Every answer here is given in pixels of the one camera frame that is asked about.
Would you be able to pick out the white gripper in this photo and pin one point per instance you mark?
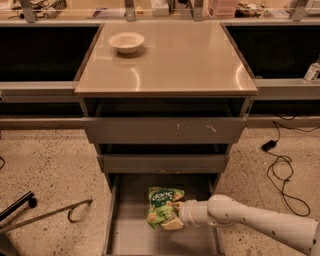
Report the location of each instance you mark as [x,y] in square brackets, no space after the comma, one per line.
[186,213]

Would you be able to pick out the green rice chip bag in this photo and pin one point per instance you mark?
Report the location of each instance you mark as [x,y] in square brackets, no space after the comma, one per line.
[161,201]

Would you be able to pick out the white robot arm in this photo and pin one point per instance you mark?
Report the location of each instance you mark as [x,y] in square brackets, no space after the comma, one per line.
[299,233]

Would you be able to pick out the bottom drawer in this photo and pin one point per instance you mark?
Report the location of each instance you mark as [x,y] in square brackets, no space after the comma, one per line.
[129,234]

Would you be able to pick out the drawer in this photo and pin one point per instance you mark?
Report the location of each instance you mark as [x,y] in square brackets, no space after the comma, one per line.
[163,158]
[165,120]
[129,234]

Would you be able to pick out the middle drawer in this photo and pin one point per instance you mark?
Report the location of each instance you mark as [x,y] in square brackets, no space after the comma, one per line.
[163,158]

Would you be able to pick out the grey drawer cabinet with counter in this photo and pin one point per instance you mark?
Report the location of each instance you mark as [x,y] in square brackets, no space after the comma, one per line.
[176,60]

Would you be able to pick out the top drawer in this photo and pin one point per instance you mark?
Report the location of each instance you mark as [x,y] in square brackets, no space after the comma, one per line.
[165,120]

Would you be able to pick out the metal rod with hook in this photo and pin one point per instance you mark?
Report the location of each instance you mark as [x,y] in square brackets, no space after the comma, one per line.
[44,216]

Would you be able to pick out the black bar with wheel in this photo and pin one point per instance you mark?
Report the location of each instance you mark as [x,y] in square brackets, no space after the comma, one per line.
[27,198]

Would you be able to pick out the white bowl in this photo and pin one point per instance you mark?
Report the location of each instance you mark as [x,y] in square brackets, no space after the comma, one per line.
[126,42]

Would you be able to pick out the clear plastic bottle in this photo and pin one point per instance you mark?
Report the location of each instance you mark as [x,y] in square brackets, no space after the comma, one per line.
[313,71]

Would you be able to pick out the pink storage box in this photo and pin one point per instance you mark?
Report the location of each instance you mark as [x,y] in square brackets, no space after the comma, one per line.
[222,8]

